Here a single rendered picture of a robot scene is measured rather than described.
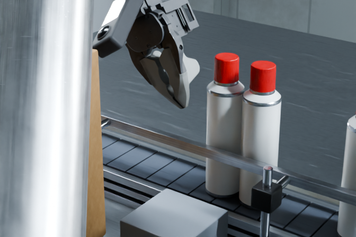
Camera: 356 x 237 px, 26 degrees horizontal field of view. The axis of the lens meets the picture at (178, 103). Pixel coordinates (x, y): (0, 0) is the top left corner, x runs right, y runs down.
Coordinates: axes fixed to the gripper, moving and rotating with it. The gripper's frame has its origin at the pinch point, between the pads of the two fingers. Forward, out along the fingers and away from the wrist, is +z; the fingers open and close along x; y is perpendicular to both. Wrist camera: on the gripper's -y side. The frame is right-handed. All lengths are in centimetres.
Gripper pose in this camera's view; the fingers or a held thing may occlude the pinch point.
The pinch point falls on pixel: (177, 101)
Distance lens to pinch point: 110.8
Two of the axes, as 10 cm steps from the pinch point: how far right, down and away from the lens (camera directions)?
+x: -7.0, 2.6, 6.6
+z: 4.1, 9.1, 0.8
